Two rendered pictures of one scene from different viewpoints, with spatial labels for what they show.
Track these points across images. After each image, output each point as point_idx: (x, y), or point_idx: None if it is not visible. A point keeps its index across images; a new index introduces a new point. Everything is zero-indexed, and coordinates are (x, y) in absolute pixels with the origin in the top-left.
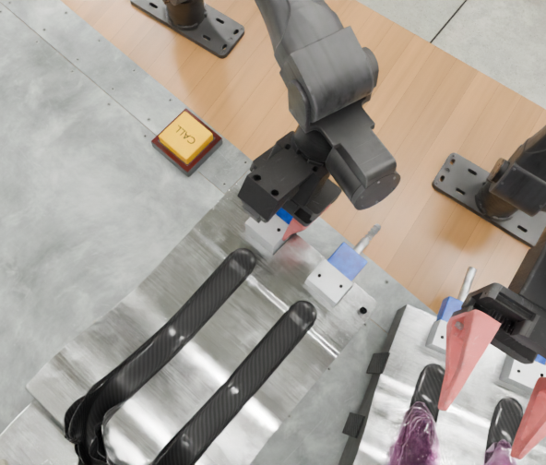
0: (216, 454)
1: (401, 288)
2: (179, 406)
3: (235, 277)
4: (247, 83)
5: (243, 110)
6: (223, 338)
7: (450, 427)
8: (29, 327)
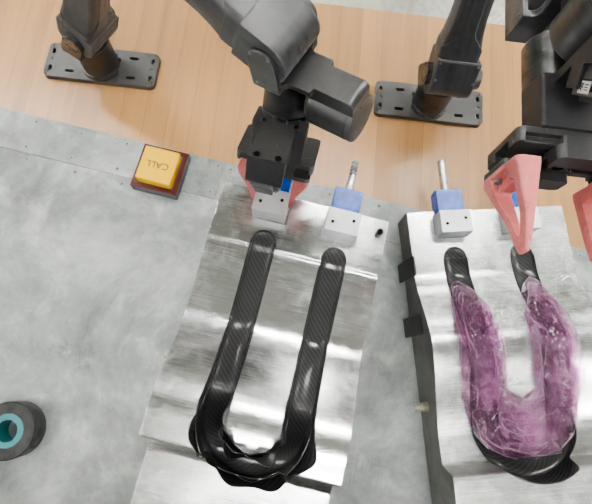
0: (326, 402)
1: (392, 205)
2: (276, 381)
3: (264, 257)
4: (185, 100)
5: (194, 124)
6: (280, 310)
7: (486, 288)
8: (109, 388)
